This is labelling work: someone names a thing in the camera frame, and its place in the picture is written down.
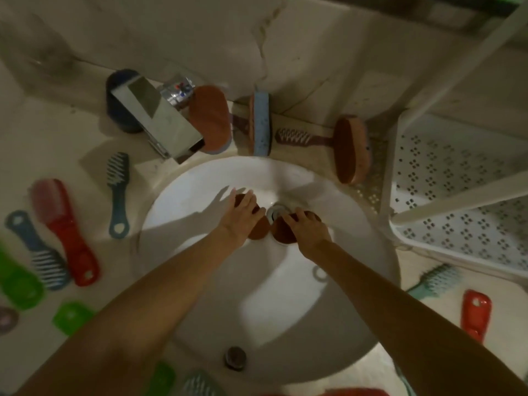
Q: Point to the person's left hand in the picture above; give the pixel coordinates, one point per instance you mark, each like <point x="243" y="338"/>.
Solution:
<point x="239" y="224"/>

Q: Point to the person's right hand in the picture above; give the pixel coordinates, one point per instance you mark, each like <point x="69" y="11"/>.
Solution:
<point x="310" y="239"/>

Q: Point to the person's left thumb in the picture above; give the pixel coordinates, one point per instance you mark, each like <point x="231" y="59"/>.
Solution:
<point x="258" y="218"/>

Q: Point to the person's right thumb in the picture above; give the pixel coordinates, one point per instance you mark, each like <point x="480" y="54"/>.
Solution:
<point x="289" y="220"/>

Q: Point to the brown oval scrub brush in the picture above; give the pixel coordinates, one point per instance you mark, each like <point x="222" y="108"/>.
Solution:
<point x="350" y="150"/>
<point x="260" y="230"/>
<point x="282" y="233"/>
<point x="210" y="119"/>

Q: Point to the person's left forearm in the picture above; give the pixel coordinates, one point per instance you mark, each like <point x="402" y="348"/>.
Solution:
<point x="136" y="321"/>

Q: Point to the person's right forearm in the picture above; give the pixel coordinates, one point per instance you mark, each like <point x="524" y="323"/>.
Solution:
<point x="412" y="325"/>

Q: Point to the chrome sink drain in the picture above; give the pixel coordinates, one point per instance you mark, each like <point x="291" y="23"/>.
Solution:
<point x="277" y="211"/>

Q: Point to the white round sink basin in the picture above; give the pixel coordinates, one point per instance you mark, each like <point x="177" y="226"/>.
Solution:
<point x="268" y="301"/>

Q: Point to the brown comb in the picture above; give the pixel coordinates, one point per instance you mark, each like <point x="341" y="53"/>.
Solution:
<point x="299" y="136"/>

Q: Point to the blue sponge brush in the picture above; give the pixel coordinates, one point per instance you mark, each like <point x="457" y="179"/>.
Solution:
<point x="261" y="123"/>

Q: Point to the chrome faucet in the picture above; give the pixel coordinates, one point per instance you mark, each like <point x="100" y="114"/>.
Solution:
<point x="165" y="119"/>

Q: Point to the teal comb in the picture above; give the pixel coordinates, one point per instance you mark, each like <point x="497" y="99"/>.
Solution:
<point x="118" y="193"/>

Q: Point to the round overflow cap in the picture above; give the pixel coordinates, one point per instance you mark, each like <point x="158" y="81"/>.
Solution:
<point x="235" y="358"/>

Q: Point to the mint green comb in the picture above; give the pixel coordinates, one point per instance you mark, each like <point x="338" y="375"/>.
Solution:
<point x="437" y="281"/>

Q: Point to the white perforated metal rack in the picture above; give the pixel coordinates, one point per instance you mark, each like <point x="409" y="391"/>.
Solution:
<point x="453" y="193"/>

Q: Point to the dark blue container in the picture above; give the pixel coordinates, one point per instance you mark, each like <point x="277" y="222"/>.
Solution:
<point x="119" y="115"/>

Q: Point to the teal hair brush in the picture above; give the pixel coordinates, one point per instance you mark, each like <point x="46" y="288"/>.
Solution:
<point x="200" y="385"/>

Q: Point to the green hair brush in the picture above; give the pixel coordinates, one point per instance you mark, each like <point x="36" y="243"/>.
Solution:
<point x="161" y="381"/>
<point x="73" y="318"/>
<point x="18" y="284"/>

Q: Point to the red hair brush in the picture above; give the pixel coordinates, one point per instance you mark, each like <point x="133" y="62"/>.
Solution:
<point x="476" y="315"/>
<point x="62" y="226"/>

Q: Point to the blue comb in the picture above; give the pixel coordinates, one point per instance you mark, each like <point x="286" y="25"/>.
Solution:
<point x="39" y="253"/>

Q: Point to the purple round object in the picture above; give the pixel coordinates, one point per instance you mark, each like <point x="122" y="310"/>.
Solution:
<point x="7" y="320"/>

